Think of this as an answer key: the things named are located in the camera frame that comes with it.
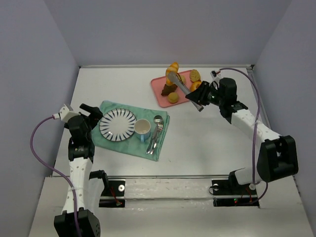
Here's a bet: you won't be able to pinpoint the orange donut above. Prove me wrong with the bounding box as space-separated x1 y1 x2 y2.
190 80 202 92

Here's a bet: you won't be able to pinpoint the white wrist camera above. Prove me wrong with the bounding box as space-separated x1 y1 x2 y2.
53 104 79 123
210 70 222 84

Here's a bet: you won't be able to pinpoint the small round bun front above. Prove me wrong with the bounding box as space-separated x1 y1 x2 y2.
167 92 179 104

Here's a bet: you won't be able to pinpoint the striped yellow bread roll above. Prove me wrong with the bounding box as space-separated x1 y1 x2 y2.
165 62 179 77

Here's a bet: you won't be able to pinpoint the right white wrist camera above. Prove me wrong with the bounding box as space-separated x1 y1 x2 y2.
210 70 222 84

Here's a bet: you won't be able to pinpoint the silver knife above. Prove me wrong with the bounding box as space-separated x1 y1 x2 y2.
146 123 158 154

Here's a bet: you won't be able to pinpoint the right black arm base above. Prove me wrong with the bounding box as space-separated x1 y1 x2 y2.
208 171 260 207

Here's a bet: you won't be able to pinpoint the small round bun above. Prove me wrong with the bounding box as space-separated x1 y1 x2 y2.
167 92 179 104
180 75 186 84

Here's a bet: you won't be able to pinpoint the seeded oval bread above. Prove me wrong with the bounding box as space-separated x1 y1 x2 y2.
190 69 200 82

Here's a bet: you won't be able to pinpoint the small round bun back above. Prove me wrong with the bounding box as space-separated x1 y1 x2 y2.
180 75 186 84

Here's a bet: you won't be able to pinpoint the blue mug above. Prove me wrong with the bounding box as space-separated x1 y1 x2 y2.
134 119 151 143

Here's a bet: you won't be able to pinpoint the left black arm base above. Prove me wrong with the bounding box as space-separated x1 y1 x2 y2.
88 170 125 208

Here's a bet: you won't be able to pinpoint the silver spoon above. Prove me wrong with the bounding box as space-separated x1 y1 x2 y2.
149 115 163 154

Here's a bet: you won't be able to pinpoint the silver metal tongs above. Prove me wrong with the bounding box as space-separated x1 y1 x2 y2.
166 72 204 112

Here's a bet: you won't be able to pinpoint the pink tray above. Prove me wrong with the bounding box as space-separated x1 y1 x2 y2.
151 76 189 108

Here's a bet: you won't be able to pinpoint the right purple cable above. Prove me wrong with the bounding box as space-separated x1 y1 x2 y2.
211 68 269 205

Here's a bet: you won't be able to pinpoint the blue striped white plate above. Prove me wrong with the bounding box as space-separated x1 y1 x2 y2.
99 108 137 142

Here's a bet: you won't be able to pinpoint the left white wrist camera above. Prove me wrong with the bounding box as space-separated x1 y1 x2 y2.
53 104 79 123

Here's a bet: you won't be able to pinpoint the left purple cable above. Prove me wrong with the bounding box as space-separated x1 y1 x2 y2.
29 114 82 237

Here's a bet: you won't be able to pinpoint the chocolate croissant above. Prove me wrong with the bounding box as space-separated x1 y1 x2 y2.
161 84 178 96

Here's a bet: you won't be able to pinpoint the purple cable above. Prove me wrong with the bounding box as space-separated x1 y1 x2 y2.
211 68 269 205
29 114 82 237

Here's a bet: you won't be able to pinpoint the silver fork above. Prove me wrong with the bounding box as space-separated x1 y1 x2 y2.
150 120 163 155

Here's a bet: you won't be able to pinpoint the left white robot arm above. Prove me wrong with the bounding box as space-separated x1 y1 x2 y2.
54 104 103 237

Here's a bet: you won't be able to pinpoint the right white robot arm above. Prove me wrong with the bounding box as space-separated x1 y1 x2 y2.
186 78 299 186

